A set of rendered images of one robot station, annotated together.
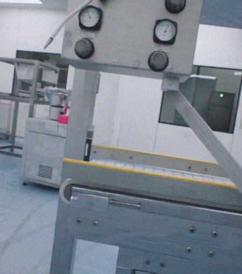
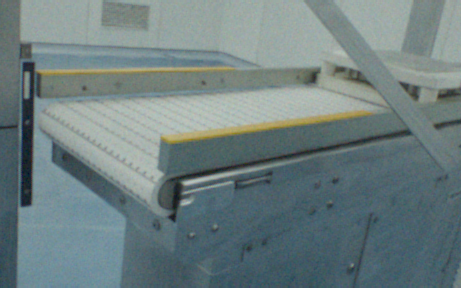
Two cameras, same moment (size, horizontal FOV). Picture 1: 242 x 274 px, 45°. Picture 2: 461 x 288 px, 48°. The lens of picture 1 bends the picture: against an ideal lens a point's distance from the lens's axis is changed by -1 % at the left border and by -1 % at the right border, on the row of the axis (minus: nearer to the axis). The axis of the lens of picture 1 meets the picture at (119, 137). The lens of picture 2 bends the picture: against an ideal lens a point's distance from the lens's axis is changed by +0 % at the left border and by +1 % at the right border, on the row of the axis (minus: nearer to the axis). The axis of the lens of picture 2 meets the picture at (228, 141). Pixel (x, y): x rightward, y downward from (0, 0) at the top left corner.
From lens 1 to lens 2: 0.46 m
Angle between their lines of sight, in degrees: 51
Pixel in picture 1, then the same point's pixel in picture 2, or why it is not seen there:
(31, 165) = not seen: outside the picture
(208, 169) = (225, 79)
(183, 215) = (313, 169)
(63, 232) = not seen: outside the picture
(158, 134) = not seen: outside the picture
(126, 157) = (110, 85)
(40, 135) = not seen: outside the picture
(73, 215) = (184, 231)
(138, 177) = (273, 136)
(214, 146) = (376, 71)
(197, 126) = (353, 44)
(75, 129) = not seen: outside the picture
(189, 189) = (322, 133)
